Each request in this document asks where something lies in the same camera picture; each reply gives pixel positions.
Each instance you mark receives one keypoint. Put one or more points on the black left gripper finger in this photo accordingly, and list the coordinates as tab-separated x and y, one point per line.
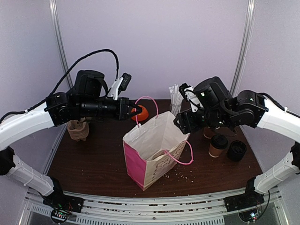
135	108
133	115

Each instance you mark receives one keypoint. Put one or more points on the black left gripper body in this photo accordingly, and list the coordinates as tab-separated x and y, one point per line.
93	108

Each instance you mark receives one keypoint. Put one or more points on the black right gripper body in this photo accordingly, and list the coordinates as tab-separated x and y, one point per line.
183	121

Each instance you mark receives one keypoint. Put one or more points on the stack of brown paper cups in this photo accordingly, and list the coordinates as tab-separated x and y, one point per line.
209	132

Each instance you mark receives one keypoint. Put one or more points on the brown paper coffee cup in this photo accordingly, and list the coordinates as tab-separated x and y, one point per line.
213	152

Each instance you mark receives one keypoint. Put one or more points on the paper cakes bag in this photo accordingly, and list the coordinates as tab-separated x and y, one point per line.
141	142

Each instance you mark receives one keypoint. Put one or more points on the cardboard cup carrier stack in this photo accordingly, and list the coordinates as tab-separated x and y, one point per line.
78	129

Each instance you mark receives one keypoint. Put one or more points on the single cardboard cup carrier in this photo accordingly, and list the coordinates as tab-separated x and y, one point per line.
160	154

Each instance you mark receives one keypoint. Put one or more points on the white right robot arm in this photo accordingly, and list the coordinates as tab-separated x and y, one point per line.
213	106

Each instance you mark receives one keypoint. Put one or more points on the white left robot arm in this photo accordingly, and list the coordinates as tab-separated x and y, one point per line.
89	97

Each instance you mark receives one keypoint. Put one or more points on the orange plastic bowl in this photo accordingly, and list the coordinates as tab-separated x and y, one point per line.
143	115

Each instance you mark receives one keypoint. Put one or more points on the white stirrers in holder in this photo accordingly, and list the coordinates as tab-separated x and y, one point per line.
176	99

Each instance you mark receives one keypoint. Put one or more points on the stack of black lids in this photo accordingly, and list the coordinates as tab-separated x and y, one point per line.
236	151

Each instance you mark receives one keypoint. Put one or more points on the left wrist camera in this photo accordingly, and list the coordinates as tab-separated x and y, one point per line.
119	85

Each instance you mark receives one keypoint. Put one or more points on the right aluminium frame post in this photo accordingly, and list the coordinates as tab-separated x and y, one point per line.
246	39

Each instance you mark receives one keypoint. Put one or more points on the aluminium frame post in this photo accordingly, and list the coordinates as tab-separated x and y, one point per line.
246	39
56	24

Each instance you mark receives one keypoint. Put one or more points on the left aluminium frame post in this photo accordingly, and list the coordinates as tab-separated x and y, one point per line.
56	24

